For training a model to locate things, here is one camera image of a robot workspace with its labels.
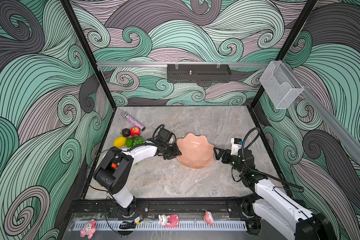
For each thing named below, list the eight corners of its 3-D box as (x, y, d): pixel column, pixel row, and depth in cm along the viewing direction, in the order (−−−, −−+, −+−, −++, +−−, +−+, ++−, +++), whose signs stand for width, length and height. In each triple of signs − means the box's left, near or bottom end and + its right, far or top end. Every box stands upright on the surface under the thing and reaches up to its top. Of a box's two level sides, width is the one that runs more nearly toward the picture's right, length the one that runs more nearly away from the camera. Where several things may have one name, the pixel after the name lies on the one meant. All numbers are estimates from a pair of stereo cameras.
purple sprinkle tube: (122, 116, 116) (120, 113, 113) (126, 114, 118) (124, 110, 115) (141, 132, 106) (140, 129, 103) (145, 129, 108) (144, 126, 105)
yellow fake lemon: (114, 147, 98) (111, 143, 95) (116, 140, 102) (114, 136, 99) (125, 147, 98) (124, 143, 95) (127, 140, 102) (125, 136, 99)
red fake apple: (130, 137, 102) (128, 133, 98) (132, 131, 106) (130, 126, 102) (139, 137, 102) (137, 133, 98) (140, 131, 106) (139, 126, 102)
